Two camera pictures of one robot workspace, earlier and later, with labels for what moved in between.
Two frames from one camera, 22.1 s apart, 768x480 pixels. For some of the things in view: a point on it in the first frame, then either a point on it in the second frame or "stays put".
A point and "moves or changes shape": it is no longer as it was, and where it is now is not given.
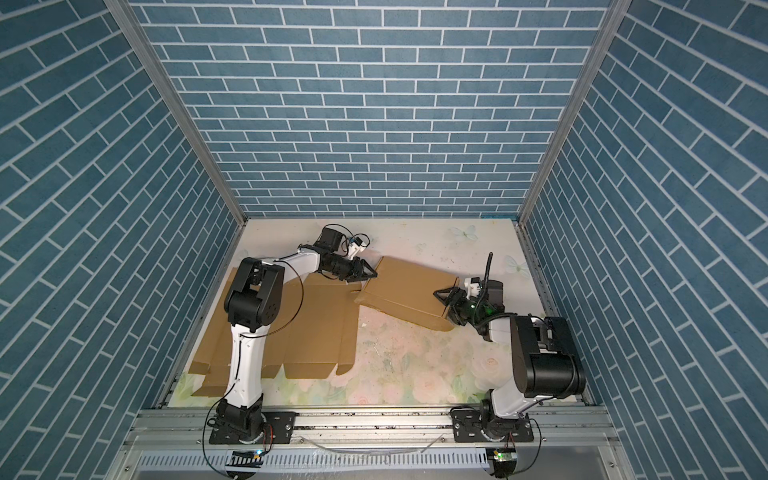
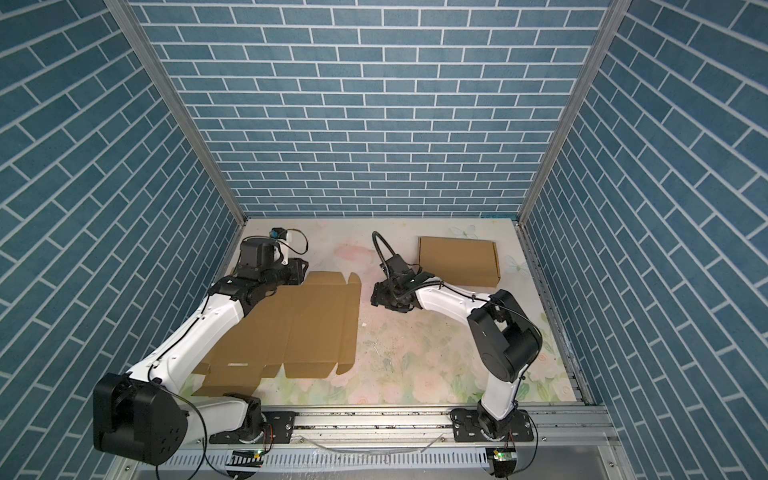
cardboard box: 318,332 stays put
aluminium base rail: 377,432 stays put
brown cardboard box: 408,291 moves or changes shape
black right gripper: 455,312 to 378,294
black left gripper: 356,274 to 297,271
